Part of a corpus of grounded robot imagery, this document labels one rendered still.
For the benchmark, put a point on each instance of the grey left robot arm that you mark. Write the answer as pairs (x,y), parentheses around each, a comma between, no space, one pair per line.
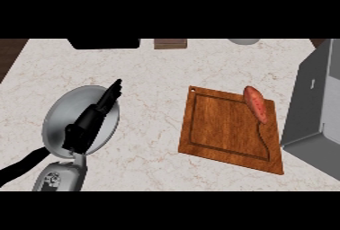
(63,176)

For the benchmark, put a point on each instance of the brown wooden cutting board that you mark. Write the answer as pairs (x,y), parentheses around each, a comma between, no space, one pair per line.
(221,125)

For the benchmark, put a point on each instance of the grey open box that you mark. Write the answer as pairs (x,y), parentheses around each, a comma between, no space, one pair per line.
(309,99)

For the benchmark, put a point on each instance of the orange-red sweet potato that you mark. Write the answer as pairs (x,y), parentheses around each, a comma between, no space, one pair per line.
(256,103)

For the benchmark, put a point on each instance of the brown wooden block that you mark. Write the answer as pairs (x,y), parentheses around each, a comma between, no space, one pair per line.
(170,44)

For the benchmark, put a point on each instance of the black appliance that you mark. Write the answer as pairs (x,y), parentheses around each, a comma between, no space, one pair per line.
(104,43)

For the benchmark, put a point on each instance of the grey round bowl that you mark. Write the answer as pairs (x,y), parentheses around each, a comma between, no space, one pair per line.
(244,41)

